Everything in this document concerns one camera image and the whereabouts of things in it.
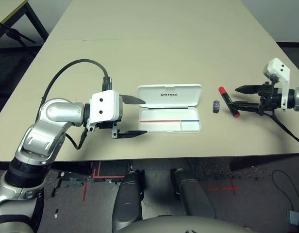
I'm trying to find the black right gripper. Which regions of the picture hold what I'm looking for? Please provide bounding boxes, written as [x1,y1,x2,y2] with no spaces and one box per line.
[227,81,285,116]

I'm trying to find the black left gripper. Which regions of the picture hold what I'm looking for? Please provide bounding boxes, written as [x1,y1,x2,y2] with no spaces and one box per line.
[97,94,148,139]

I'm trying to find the black marker with red cap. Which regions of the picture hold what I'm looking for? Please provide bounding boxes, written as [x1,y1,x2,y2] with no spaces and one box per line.
[218,86,240,118]

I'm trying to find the white hinged pencil case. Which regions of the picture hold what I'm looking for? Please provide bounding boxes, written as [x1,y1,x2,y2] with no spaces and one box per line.
[136,83,203,133]

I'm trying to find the dark table underframe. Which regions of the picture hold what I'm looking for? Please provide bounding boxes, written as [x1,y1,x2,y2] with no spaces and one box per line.
[52,154,299,180]

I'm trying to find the dark grey robot left leg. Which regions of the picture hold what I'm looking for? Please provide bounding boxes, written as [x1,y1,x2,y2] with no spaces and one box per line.
[112,169,144,233]

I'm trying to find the dark grey robot leg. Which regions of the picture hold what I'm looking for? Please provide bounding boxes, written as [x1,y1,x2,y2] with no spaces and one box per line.
[172,168,217,220]
[112,169,144,233]

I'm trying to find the dark grey robot right leg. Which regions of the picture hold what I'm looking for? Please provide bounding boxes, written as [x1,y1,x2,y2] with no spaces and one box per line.
[172,168,217,220]

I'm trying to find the grey robot torso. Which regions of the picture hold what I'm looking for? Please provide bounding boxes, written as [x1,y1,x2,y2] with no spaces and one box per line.
[116,215,257,233]

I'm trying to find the small blue floor box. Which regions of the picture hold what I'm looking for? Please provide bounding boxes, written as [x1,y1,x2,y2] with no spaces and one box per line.
[286,210,299,227]

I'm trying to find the black-framed side table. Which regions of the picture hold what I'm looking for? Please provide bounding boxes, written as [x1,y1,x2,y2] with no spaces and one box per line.
[0,0,50,43]

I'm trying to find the black tripod stand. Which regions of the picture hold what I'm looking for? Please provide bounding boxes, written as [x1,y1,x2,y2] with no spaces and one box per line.
[0,19,37,55]

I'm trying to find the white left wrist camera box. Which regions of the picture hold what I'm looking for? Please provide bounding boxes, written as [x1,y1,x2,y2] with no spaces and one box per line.
[85,89,123,133]

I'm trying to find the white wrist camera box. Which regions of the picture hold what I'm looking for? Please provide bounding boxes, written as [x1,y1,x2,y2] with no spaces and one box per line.
[263,57,291,112]
[85,89,123,133]

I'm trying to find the black left camera cable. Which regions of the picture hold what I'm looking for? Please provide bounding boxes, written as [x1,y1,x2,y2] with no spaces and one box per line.
[41,59,113,99]

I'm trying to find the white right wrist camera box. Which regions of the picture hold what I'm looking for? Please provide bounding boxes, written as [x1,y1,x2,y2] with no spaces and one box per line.
[263,57,291,112]

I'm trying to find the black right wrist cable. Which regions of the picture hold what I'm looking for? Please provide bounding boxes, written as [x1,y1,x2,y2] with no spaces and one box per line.
[261,110,299,147]

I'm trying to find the short black left gripper cable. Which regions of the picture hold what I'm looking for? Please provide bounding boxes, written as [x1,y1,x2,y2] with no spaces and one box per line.
[64,127,92,150]

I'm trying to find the thin black floor cable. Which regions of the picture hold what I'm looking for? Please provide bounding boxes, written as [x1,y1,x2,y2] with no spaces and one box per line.
[272,169,297,212]

